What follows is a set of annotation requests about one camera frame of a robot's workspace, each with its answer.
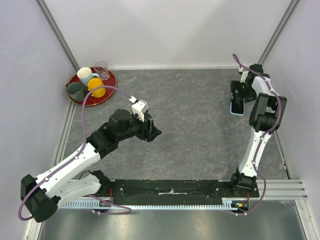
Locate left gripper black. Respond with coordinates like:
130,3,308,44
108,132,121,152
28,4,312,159
117,111,162,143

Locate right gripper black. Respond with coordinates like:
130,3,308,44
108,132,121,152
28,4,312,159
229,80,256,104

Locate phone with light blue case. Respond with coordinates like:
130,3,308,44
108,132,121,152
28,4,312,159
230,99,245,116

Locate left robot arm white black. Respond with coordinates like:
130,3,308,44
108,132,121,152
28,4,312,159
18,109,162,223

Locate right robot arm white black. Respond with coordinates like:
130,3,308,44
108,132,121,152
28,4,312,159
229,64,287,197

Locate red round tray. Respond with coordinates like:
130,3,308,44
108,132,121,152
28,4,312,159
65,71,117,107

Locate yellow mug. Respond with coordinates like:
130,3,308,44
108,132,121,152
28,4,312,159
87,77,106,98

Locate clear glass tumbler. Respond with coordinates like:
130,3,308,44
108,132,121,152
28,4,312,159
93,61,110,81

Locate dark green mug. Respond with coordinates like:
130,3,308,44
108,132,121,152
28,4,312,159
66,82,86,102

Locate white cup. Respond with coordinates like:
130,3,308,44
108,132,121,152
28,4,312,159
76,67,92,86

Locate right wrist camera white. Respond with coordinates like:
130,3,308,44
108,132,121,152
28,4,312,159
238,67,249,83

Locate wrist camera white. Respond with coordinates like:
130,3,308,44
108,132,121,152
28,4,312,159
238,67,249,83
129,96,149,122

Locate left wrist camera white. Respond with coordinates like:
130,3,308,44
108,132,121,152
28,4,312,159
129,96,149,122

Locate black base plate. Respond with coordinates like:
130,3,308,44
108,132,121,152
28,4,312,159
95,179,260,206

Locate light blue cable duct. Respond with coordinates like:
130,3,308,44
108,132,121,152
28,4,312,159
61,198,249,210

